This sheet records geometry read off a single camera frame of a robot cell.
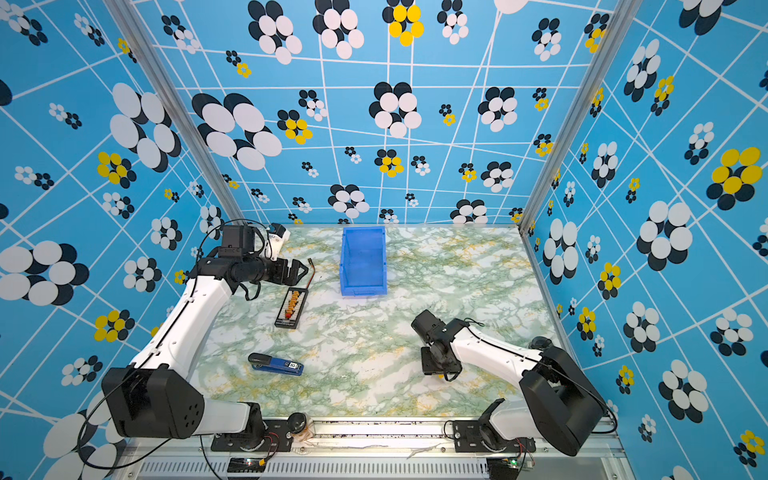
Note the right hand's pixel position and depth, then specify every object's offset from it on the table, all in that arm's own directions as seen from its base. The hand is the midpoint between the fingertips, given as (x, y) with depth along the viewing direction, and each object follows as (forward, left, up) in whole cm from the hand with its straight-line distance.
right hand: (436, 366), depth 85 cm
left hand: (+20, +40, +22) cm, 50 cm away
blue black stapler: (-1, +47, +4) cm, 47 cm away
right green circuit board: (-23, -13, 0) cm, 27 cm away
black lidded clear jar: (+3, -27, +10) cm, 29 cm away
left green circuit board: (-24, +48, -2) cm, 54 cm away
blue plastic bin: (+38, +24, +1) cm, 45 cm away
